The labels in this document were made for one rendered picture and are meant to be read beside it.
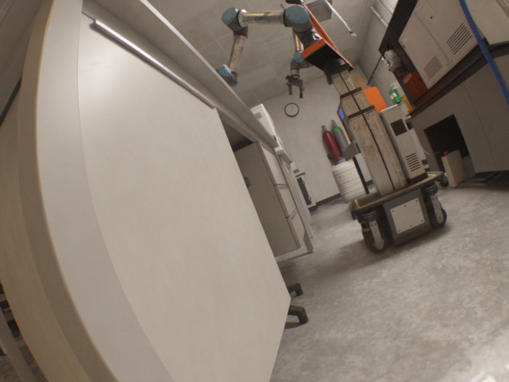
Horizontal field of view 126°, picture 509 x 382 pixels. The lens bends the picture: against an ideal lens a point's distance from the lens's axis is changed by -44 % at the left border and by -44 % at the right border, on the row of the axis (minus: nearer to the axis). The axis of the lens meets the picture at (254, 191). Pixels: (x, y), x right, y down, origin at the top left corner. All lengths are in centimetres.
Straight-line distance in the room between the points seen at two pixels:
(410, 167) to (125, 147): 124
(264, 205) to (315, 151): 413
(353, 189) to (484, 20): 304
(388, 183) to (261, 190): 71
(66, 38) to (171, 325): 32
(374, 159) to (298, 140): 410
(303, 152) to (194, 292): 508
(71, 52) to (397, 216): 126
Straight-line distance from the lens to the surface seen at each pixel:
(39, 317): 46
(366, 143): 133
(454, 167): 219
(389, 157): 134
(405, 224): 125
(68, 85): 25
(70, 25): 33
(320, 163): 525
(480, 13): 160
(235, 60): 153
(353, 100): 140
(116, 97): 32
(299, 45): 187
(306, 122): 542
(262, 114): 238
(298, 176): 458
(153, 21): 50
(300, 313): 91
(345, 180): 375
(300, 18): 132
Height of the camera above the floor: 48
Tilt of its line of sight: 4 degrees up
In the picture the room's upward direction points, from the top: 22 degrees counter-clockwise
